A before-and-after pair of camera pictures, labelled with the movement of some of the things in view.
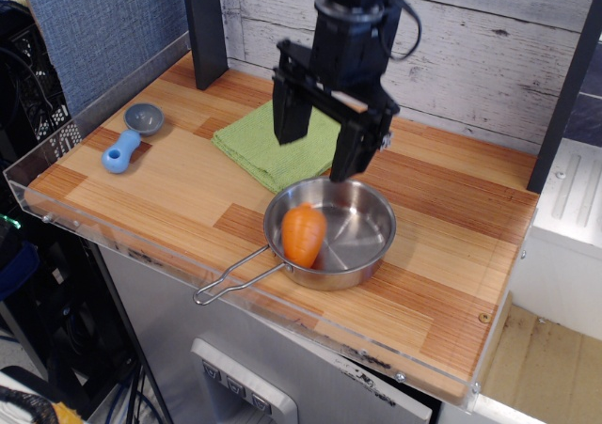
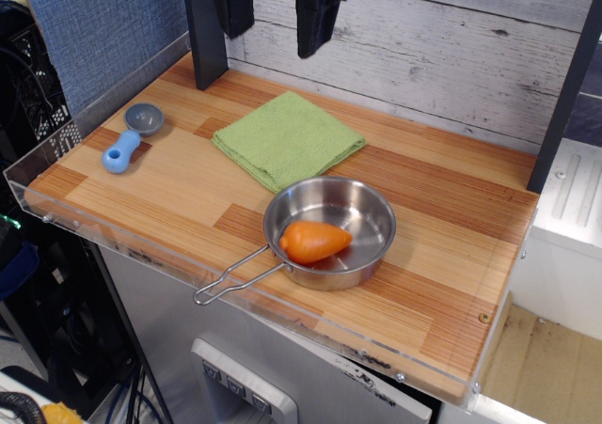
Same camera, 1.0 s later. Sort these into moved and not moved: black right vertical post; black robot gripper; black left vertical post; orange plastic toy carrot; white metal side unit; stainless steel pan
Moved: black robot gripper; orange plastic toy carrot
Not moved: white metal side unit; black left vertical post; black right vertical post; stainless steel pan
